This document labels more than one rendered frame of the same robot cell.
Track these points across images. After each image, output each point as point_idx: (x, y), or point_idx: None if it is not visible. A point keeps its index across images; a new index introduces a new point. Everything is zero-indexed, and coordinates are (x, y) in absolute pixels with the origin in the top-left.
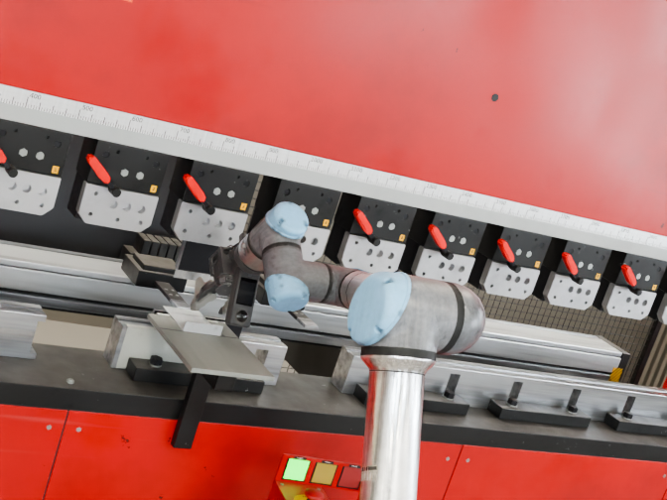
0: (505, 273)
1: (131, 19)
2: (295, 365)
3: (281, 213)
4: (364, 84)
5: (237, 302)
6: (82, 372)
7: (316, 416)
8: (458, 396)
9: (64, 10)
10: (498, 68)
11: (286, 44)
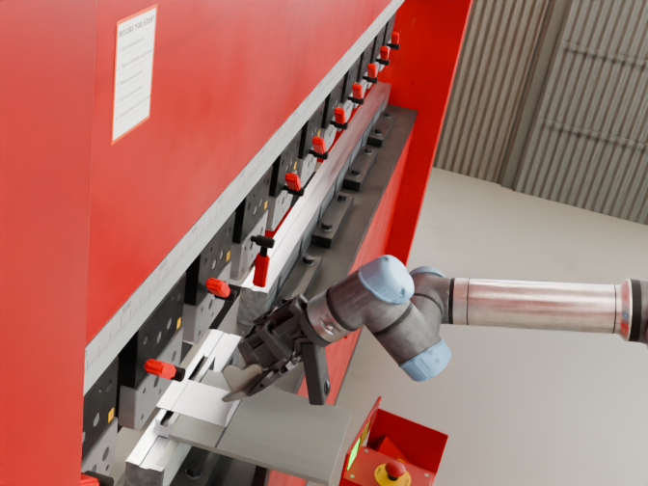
0: (329, 131)
1: (150, 142)
2: None
3: (397, 282)
4: (286, 36)
5: (322, 379)
6: None
7: (299, 381)
8: (306, 254)
9: (92, 204)
10: None
11: (250, 40)
